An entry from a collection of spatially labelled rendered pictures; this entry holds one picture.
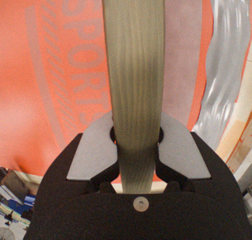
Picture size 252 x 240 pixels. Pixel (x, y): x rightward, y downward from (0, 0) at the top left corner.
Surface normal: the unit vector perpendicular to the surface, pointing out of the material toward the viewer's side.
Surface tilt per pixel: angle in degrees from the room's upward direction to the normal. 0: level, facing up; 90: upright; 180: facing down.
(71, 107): 0
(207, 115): 33
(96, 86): 0
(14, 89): 0
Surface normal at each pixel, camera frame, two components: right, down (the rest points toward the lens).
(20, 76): -0.01, 0.45
